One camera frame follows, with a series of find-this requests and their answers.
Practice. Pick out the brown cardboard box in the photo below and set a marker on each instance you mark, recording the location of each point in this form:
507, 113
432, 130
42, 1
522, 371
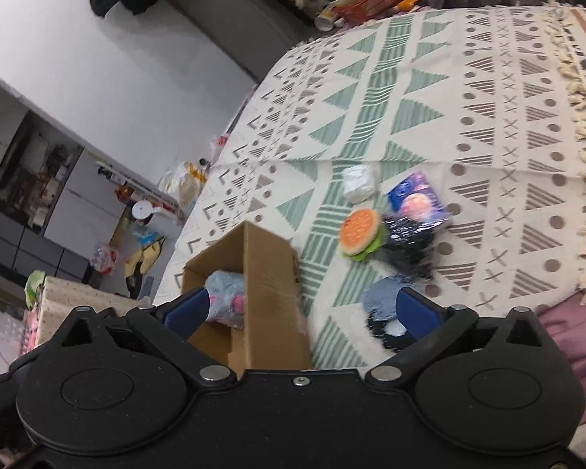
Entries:
274, 335

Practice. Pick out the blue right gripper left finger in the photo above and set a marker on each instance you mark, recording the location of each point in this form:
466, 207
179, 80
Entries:
187, 313

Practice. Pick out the white soft packet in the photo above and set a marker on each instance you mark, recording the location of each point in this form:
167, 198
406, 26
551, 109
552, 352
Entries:
359, 183

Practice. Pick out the yellow white plastic bag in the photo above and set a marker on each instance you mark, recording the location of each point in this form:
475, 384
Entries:
184, 183

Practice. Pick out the white electric kettle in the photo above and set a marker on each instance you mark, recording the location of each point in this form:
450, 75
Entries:
144, 209

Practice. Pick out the blue denim pouch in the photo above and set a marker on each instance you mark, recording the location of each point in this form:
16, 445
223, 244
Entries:
379, 300

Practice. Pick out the hamburger plush toy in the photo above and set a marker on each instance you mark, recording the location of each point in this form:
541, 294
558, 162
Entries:
360, 233

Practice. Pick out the grey pink plush slipper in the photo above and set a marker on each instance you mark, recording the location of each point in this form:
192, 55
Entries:
227, 298

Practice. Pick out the patterned white green blanket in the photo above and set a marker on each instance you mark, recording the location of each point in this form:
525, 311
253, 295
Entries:
489, 104

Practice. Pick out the black white dotted pouch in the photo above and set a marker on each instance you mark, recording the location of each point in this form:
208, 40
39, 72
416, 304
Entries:
392, 334

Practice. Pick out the yellow slippers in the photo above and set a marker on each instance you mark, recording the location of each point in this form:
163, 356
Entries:
141, 261

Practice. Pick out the red wire basket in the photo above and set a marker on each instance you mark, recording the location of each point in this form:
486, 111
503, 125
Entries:
358, 11

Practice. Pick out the brown bottle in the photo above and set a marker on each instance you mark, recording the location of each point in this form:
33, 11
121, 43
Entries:
123, 193

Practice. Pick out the dotted beige cloth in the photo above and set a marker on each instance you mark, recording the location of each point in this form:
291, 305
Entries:
50, 300

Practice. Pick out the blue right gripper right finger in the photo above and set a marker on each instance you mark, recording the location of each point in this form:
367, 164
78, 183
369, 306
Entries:
419, 315

